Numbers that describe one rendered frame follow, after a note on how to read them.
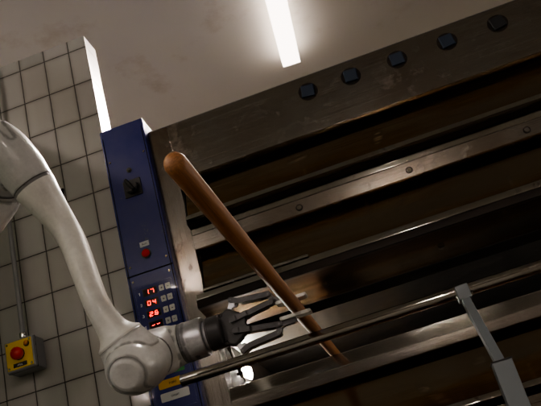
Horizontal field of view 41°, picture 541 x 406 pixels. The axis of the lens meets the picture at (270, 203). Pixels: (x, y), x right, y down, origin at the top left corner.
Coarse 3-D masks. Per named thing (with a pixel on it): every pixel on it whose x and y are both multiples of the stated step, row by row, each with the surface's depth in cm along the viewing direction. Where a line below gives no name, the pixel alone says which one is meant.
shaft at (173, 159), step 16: (176, 160) 88; (176, 176) 89; (192, 176) 91; (192, 192) 94; (208, 192) 96; (208, 208) 99; (224, 208) 103; (224, 224) 106; (240, 240) 113; (256, 256) 122; (256, 272) 130; (272, 272) 133; (272, 288) 140; (288, 288) 146; (288, 304) 152; (304, 320) 167; (336, 352) 211
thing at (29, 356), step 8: (32, 336) 228; (8, 344) 229; (16, 344) 228; (32, 344) 227; (40, 344) 231; (8, 352) 228; (24, 352) 226; (32, 352) 226; (40, 352) 230; (8, 360) 227; (16, 360) 226; (24, 360) 225; (32, 360) 225; (40, 360) 228; (8, 368) 226; (16, 368) 225; (24, 368) 225; (32, 368) 226; (40, 368) 229
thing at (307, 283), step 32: (448, 224) 202; (480, 224) 205; (512, 224) 209; (352, 256) 205; (384, 256) 209; (416, 256) 213; (448, 256) 217; (256, 288) 208; (320, 288) 216; (352, 288) 221; (256, 320) 224
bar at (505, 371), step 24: (528, 264) 171; (456, 288) 172; (480, 288) 172; (384, 312) 175; (408, 312) 174; (312, 336) 177; (336, 336) 176; (480, 336) 158; (240, 360) 179; (264, 360) 179; (504, 360) 144; (504, 384) 142
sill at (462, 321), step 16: (496, 304) 206; (512, 304) 205; (528, 304) 204; (448, 320) 208; (464, 320) 207; (400, 336) 209; (416, 336) 208; (432, 336) 207; (352, 352) 211; (368, 352) 210; (384, 352) 208; (304, 368) 212; (320, 368) 211; (336, 368) 210; (256, 384) 214; (272, 384) 213
